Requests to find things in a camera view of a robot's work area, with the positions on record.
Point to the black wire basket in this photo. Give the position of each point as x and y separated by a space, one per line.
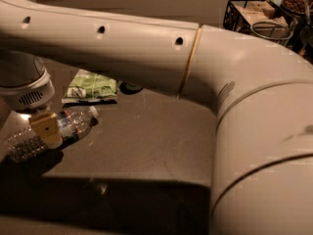
234 21

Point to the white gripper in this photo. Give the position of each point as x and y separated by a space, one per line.
28 94

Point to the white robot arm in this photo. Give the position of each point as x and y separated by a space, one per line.
261 92

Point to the tea packets in basket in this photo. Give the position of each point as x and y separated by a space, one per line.
259 11

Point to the clear plastic water bottle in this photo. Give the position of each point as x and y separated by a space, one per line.
74 124

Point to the clear glass cup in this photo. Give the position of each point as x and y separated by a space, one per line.
275 32

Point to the green soda can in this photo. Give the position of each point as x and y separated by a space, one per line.
128 88

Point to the green chip bag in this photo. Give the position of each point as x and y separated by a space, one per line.
90 87

